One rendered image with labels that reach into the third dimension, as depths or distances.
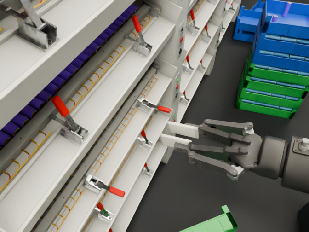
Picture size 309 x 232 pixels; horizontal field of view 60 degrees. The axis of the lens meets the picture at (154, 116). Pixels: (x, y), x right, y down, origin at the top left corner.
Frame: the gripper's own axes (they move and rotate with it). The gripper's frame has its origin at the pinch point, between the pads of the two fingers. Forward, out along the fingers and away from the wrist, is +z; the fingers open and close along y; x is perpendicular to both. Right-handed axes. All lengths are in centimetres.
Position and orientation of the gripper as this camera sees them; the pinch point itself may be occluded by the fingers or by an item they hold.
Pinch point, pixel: (179, 136)
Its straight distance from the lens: 57.3
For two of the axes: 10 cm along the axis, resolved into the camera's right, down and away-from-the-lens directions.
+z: -8.8, -1.8, 4.5
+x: 2.0, 7.1, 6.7
